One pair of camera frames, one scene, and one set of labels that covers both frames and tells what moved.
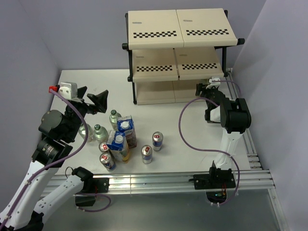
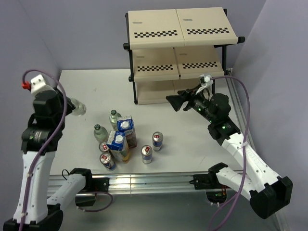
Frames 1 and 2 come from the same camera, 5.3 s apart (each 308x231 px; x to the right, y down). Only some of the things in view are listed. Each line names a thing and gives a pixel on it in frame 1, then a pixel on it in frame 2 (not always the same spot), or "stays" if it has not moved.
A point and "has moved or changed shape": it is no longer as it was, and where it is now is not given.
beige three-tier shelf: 171,51 stays
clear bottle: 82,132 has moved or changed shape
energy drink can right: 157,139 stays
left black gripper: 100,100 → 70,107
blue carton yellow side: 118,145 stays
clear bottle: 100,134 stays
